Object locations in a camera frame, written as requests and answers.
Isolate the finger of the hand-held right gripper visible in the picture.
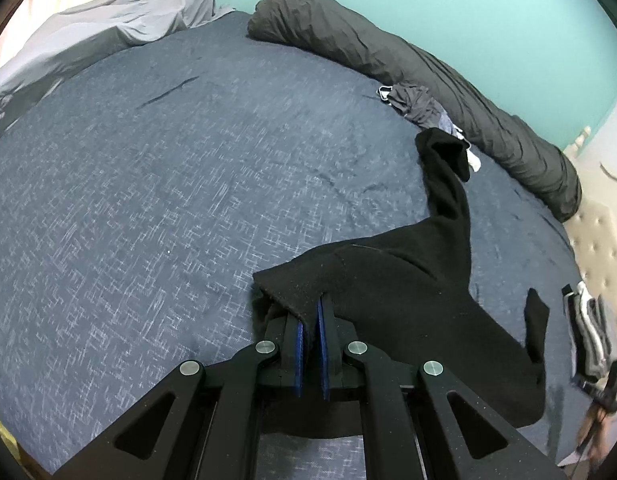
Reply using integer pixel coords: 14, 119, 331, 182
571, 377, 608, 403

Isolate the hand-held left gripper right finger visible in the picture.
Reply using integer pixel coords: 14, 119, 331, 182
315, 293, 570, 480

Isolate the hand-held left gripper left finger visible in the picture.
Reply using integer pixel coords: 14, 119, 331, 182
49, 311, 309, 480

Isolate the black garment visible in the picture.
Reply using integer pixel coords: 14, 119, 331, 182
252, 128, 551, 441

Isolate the stack of folded striped clothes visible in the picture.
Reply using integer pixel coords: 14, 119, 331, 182
561, 282, 614, 381

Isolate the person's right hand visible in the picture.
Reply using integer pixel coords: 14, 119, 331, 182
579, 404, 614, 462

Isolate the beige tufted headboard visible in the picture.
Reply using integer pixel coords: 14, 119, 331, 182
563, 127, 617, 361

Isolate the bed with blue cover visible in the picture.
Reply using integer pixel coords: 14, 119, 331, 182
0, 10, 585, 476

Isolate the blue crumpled garment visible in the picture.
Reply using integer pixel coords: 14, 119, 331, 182
435, 112, 469, 141

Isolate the dark grey crumpled garment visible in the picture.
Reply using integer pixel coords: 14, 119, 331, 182
375, 83, 446, 128

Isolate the dark grey rolled comforter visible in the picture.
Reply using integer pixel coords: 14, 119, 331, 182
247, 0, 583, 222

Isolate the light grey blanket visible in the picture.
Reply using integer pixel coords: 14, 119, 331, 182
0, 0, 236, 146

